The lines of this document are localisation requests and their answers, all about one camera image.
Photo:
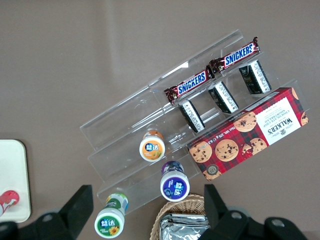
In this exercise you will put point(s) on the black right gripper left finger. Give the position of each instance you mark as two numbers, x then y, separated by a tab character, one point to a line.
77	207

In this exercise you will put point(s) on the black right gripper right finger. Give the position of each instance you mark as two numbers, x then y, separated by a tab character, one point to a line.
220	217

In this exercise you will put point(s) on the light wicker basket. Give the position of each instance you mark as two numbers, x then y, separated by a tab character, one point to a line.
175	205

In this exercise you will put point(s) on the cream plastic tray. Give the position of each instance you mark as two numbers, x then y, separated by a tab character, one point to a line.
15	170

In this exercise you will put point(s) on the green lid gum bottle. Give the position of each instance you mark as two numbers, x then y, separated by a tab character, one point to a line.
109	223

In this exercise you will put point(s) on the stack of foil containers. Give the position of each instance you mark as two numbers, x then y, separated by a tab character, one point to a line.
185	227

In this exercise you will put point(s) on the purple lid gum bottle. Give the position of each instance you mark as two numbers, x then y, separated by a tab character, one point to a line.
174	186

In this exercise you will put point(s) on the clear acrylic step stand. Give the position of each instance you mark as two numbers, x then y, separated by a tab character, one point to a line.
120	140

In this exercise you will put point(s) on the red Walkers cookie box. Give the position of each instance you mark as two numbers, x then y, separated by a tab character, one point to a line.
250	132

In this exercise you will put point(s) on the orange lid gum bottle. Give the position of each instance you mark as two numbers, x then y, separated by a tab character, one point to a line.
152	148

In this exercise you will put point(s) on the small black white box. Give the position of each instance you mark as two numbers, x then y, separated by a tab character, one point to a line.
192	115
255	78
222	98

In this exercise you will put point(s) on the Snickers bar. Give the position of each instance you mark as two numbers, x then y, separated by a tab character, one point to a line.
190	83
235	56

